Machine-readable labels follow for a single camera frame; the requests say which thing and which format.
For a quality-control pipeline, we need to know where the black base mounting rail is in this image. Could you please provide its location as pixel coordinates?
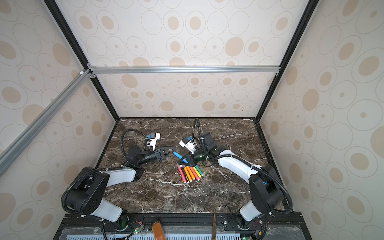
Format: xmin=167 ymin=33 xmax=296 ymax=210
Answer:
xmin=61 ymin=212 xmax=304 ymax=233

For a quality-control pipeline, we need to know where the black white marker pen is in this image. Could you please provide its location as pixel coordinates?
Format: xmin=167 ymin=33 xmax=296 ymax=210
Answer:
xmin=180 ymin=165 xmax=190 ymax=183

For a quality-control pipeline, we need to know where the blue highlighter pen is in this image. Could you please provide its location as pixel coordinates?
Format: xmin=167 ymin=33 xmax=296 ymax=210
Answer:
xmin=174 ymin=152 xmax=190 ymax=160

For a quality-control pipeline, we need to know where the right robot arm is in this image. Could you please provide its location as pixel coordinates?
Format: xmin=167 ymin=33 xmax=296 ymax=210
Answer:
xmin=174 ymin=146 xmax=293 ymax=229

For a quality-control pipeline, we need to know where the yellow highlighter pen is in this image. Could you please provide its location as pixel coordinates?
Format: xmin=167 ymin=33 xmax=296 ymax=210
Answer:
xmin=193 ymin=167 xmax=201 ymax=178

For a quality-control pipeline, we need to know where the orange highlighter pen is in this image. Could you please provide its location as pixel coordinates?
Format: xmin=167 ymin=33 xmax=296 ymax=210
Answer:
xmin=187 ymin=166 xmax=196 ymax=180
xmin=184 ymin=166 xmax=195 ymax=182

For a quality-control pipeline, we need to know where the brown handle tool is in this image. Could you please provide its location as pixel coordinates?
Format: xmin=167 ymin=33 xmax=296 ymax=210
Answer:
xmin=152 ymin=221 xmax=166 ymax=240

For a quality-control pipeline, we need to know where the horizontal aluminium rail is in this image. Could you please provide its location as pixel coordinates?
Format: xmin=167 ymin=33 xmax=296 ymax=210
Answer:
xmin=91 ymin=66 xmax=280 ymax=74

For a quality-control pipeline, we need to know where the pink highlighter pen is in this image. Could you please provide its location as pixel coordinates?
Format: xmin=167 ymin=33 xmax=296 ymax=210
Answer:
xmin=190 ymin=167 xmax=200 ymax=181
xmin=178 ymin=165 xmax=187 ymax=183

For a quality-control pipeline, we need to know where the green highlighter pen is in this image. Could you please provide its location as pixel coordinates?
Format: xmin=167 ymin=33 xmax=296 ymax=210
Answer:
xmin=196 ymin=166 xmax=204 ymax=177

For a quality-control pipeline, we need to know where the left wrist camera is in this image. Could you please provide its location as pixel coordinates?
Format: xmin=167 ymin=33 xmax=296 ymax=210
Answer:
xmin=146 ymin=133 xmax=161 ymax=151

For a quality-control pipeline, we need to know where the thin wooden stick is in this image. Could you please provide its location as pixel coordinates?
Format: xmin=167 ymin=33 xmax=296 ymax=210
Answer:
xmin=211 ymin=213 xmax=217 ymax=240

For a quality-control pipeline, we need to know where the diagonal aluminium rail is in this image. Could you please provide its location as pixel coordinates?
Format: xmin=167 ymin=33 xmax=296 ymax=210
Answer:
xmin=1 ymin=69 xmax=91 ymax=175

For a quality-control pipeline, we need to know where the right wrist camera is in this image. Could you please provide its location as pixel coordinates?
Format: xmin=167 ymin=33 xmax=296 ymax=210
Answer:
xmin=179 ymin=137 xmax=197 ymax=154

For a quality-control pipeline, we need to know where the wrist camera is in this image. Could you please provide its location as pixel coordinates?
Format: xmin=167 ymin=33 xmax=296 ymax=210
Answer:
xmin=146 ymin=133 xmax=161 ymax=151
xmin=179 ymin=137 xmax=197 ymax=154

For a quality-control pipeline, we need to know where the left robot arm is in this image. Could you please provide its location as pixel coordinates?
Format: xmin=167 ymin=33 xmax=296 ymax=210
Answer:
xmin=61 ymin=146 xmax=181 ymax=228

